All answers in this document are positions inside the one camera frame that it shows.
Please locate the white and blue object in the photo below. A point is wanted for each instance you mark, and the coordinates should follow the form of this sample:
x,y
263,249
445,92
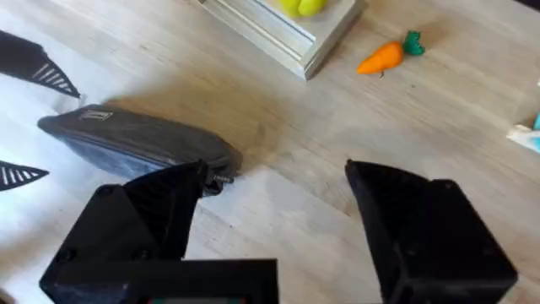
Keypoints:
x,y
527,135

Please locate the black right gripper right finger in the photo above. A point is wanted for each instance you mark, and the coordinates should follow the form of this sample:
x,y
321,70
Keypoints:
x,y
426,240

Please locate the orange toy carrot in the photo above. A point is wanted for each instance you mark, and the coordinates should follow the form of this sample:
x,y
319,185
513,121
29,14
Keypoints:
x,y
386,55

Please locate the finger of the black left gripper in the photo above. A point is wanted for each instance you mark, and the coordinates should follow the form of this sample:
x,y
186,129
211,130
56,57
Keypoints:
x,y
17,174
29,63

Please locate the dark grey zip bag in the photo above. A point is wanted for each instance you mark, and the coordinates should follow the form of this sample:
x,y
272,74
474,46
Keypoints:
x,y
139,141

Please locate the white box with yellow-green toys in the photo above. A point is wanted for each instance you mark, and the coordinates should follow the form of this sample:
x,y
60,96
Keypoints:
x,y
295,25

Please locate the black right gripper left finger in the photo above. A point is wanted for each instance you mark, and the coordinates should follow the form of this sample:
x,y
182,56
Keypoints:
x,y
139,219

